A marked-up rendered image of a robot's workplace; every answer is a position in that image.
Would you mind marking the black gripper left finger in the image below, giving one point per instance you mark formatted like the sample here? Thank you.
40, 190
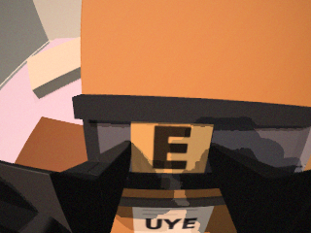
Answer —
83, 199

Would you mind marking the tan letter tile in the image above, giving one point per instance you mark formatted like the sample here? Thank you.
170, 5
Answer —
170, 148

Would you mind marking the peach flat rectangular slab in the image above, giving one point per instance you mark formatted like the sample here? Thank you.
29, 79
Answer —
55, 67

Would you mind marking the white paper ticket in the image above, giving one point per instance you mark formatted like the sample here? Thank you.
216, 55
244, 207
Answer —
171, 219

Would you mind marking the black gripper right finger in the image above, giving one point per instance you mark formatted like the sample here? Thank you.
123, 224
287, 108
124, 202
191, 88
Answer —
259, 198

